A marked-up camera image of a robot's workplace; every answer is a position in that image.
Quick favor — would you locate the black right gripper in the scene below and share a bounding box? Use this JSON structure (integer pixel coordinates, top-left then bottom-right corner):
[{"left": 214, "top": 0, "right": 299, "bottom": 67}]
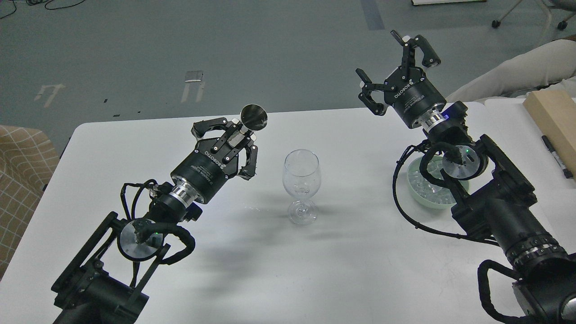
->
[{"left": 355, "top": 30, "right": 447, "bottom": 130}]

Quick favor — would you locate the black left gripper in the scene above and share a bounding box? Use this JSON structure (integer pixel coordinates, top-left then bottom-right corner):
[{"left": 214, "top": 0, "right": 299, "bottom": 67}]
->
[{"left": 171, "top": 117, "right": 258, "bottom": 204}]

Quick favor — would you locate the steel double jigger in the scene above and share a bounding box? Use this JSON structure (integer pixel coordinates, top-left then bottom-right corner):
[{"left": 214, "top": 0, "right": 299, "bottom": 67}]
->
[{"left": 228, "top": 104, "right": 268, "bottom": 146}]

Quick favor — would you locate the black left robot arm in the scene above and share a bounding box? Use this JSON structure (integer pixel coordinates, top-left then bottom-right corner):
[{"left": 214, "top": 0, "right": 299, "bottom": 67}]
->
[{"left": 51, "top": 112, "right": 267, "bottom": 324}]

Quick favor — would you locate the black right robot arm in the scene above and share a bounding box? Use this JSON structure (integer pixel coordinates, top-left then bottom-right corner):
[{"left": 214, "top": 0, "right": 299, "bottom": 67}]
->
[{"left": 356, "top": 30, "right": 576, "bottom": 324}]

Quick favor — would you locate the clear wine glass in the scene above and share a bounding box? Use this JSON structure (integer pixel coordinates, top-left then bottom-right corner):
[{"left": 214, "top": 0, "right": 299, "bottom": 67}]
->
[{"left": 283, "top": 149, "right": 321, "bottom": 226}]

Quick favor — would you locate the green bowl of ice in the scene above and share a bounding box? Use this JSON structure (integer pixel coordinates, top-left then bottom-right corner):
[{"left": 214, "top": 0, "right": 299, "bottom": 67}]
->
[{"left": 406, "top": 156, "right": 470, "bottom": 209}]

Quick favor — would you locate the white board on floor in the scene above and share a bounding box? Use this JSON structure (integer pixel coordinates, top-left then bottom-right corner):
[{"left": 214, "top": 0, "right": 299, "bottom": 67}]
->
[{"left": 410, "top": 0, "right": 485, "bottom": 6}]

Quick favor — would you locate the light wooden block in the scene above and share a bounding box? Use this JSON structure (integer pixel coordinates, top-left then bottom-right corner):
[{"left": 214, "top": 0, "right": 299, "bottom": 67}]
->
[{"left": 524, "top": 90, "right": 576, "bottom": 178}]

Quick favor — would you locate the person's beige trouser leg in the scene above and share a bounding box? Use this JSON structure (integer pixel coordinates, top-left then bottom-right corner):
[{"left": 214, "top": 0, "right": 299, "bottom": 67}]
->
[{"left": 446, "top": 35, "right": 576, "bottom": 103}]

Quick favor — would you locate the office chair wheeled base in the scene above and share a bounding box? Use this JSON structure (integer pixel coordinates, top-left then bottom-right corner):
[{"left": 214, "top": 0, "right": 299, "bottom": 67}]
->
[{"left": 490, "top": 0, "right": 576, "bottom": 31}]

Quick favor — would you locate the black marker pen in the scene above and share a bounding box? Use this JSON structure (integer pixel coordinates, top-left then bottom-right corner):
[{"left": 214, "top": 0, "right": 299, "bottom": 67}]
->
[{"left": 541, "top": 135, "right": 574, "bottom": 179}]

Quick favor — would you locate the beige checkered chair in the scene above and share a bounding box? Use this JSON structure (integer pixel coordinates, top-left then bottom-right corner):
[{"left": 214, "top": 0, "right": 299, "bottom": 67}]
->
[{"left": 0, "top": 125, "right": 60, "bottom": 277}]

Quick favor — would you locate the black floor cable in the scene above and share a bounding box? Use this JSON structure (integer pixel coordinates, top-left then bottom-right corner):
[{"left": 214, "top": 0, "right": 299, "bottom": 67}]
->
[{"left": 0, "top": 0, "right": 86, "bottom": 19}]

